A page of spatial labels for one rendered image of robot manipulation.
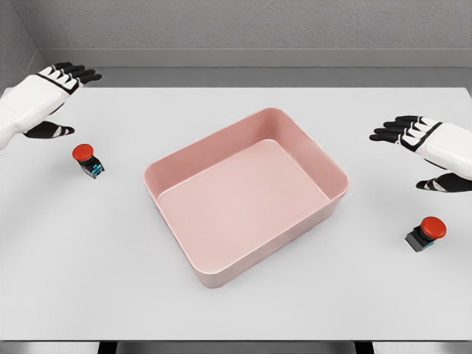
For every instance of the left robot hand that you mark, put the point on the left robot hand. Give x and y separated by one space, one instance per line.
40 96

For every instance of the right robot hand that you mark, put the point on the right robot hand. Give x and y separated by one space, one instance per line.
448 152

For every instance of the red button industrial switch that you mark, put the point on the red button industrial switch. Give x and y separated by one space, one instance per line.
427 233
87 156

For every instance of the pink rectangular basket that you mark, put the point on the pink rectangular basket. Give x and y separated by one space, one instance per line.
245 199

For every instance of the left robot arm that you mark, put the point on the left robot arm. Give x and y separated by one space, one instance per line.
4 127

